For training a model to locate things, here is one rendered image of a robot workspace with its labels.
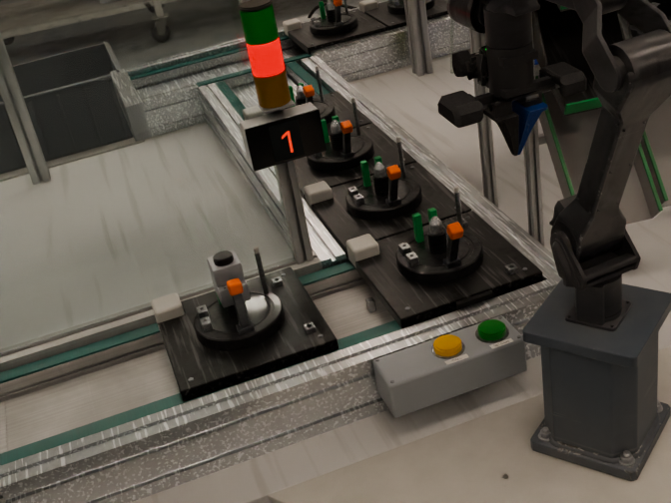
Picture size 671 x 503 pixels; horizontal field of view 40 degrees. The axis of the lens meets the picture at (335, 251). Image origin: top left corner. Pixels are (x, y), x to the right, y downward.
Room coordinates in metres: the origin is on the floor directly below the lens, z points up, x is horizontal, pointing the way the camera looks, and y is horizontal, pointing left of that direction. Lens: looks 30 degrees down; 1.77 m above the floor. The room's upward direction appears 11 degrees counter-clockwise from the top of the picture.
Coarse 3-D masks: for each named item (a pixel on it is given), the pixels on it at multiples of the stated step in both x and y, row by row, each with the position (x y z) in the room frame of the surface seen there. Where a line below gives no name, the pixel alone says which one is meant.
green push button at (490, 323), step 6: (480, 324) 1.09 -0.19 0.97; (486, 324) 1.09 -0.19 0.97; (492, 324) 1.09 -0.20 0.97; (498, 324) 1.08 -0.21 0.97; (504, 324) 1.08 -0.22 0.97; (480, 330) 1.08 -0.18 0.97; (486, 330) 1.07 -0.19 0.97; (492, 330) 1.07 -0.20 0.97; (498, 330) 1.07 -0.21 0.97; (504, 330) 1.07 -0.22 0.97; (480, 336) 1.07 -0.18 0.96; (486, 336) 1.07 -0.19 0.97; (492, 336) 1.06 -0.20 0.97; (498, 336) 1.06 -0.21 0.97
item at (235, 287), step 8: (232, 280) 1.17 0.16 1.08; (240, 280) 1.16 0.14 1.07; (232, 288) 1.15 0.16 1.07; (240, 288) 1.15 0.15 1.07; (232, 296) 1.17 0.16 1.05; (240, 296) 1.16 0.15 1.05; (240, 304) 1.16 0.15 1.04; (240, 312) 1.16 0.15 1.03; (240, 320) 1.16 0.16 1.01; (248, 320) 1.16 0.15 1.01
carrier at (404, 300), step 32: (416, 224) 1.32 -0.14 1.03; (480, 224) 1.38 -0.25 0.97; (352, 256) 1.34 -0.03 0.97; (384, 256) 1.33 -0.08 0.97; (416, 256) 1.25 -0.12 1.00; (480, 256) 1.25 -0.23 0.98; (512, 256) 1.26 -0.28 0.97; (384, 288) 1.23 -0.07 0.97; (416, 288) 1.22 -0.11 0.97; (448, 288) 1.20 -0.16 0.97; (480, 288) 1.18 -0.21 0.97; (512, 288) 1.19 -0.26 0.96; (416, 320) 1.15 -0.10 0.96
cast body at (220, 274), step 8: (216, 256) 1.21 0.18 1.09; (224, 256) 1.21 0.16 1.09; (232, 256) 1.21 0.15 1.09; (216, 264) 1.20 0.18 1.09; (224, 264) 1.20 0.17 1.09; (232, 264) 1.20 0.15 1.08; (240, 264) 1.20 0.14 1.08; (216, 272) 1.19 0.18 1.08; (224, 272) 1.19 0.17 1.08; (232, 272) 1.19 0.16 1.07; (240, 272) 1.20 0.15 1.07; (216, 280) 1.19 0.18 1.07; (224, 280) 1.19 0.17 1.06; (216, 288) 1.21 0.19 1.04; (224, 288) 1.19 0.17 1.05; (248, 288) 1.19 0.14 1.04; (224, 296) 1.18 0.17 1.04; (248, 296) 1.19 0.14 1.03; (224, 304) 1.18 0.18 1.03; (232, 304) 1.18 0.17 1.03
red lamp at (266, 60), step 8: (248, 48) 1.35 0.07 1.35; (256, 48) 1.34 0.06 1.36; (264, 48) 1.34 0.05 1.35; (272, 48) 1.34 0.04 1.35; (280, 48) 1.35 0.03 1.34; (256, 56) 1.34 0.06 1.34; (264, 56) 1.34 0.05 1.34; (272, 56) 1.34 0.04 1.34; (280, 56) 1.35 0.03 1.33; (256, 64) 1.34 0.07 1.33; (264, 64) 1.34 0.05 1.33; (272, 64) 1.34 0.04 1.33; (280, 64) 1.35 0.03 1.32; (256, 72) 1.35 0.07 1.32; (264, 72) 1.34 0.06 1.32; (272, 72) 1.34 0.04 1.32; (280, 72) 1.34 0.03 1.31
